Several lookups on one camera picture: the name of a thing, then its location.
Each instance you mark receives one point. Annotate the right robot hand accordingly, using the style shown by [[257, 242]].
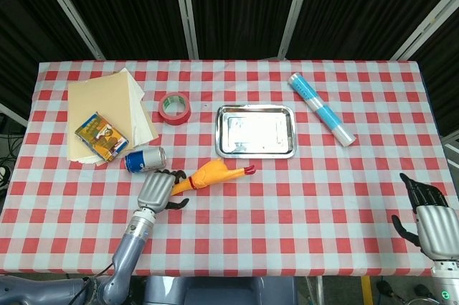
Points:
[[439, 229]]

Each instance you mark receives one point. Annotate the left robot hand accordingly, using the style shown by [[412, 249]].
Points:
[[156, 190]]

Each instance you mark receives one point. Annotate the yellow rubber chicken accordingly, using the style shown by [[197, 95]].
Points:
[[211, 174]]

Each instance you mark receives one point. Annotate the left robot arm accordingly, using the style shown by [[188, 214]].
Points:
[[129, 244]]

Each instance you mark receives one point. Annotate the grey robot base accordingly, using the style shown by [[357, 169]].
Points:
[[215, 292]]

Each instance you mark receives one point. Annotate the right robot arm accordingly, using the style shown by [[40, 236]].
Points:
[[446, 283]]

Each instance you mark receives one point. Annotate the stainless steel tray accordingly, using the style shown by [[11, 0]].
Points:
[[254, 129]]

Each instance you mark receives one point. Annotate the blue and silver can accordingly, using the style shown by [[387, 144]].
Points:
[[147, 159]]

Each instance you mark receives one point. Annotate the red tape roll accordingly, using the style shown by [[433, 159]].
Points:
[[175, 119]]

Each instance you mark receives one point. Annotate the colourful printed carton box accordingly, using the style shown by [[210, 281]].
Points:
[[100, 136]]

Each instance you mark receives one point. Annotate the white paper sheets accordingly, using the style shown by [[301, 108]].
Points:
[[136, 93]]

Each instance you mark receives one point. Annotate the red white checkered tablecloth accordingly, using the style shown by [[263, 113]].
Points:
[[251, 240]]

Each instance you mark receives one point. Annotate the beige paper stack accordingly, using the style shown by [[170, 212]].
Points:
[[100, 97]]

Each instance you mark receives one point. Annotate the blue and white roll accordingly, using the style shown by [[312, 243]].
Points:
[[322, 109]]

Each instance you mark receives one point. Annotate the black curtain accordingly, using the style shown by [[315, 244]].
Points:
[[244, 7]]

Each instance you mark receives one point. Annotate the grey metal frame bar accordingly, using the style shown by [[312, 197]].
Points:
[[452, 154], [14, 115]]

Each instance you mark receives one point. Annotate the grey metal frame post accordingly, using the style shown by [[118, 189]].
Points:
[[426, 23], [184, 10], [295, 10], [68, 7]]

